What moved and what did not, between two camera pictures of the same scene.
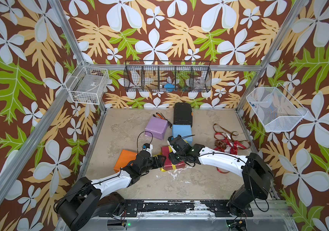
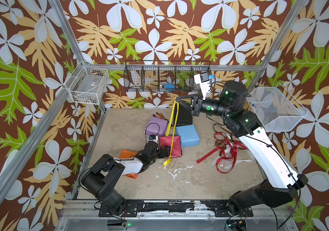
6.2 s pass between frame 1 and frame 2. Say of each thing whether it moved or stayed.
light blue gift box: moved
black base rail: stayed
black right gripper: moved
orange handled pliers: stayed
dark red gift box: moved
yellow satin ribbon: moved
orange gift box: stayed
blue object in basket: stayed
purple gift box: stayed
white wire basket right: stayed
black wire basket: stayed
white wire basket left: stayed
